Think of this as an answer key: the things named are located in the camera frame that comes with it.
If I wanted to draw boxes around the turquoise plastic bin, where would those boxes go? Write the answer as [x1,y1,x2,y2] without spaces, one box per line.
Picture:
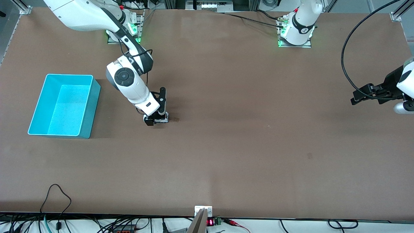
[27,74,101,139]

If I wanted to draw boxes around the white power box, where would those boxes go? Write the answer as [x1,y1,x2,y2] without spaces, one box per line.
[185,0,234,13]

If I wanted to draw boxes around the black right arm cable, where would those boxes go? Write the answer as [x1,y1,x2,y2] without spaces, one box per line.
[119,38,153,86]

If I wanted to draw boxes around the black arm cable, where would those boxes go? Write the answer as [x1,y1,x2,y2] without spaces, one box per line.
[341,0,401,97]
[119,38,153,86]

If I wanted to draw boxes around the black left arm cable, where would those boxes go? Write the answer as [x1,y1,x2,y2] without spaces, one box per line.
[341,0,401,97]

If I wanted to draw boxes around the aluminium frame profile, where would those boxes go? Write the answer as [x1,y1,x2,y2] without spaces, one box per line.
[390,0,414,22]
[13,0,33,15]

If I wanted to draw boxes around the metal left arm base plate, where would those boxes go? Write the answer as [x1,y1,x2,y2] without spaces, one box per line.
[278,16,312,48]

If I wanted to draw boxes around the thin black looped cable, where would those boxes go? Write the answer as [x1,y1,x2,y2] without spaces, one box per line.
[39,184,72,231]

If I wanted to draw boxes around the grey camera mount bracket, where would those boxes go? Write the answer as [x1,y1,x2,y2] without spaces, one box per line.
[186,205,213,233]

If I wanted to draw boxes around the long black base cable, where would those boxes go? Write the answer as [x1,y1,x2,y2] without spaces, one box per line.
[217,12,285,29]

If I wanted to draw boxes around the short black base cable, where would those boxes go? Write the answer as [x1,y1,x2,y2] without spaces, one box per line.
[256,10,282,20]

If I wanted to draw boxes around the red clip lead wires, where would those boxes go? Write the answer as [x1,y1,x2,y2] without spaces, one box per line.
[223,218,251,233]

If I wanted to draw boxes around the black coiled cable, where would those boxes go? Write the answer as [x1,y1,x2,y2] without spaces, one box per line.
[327,219,359,230]

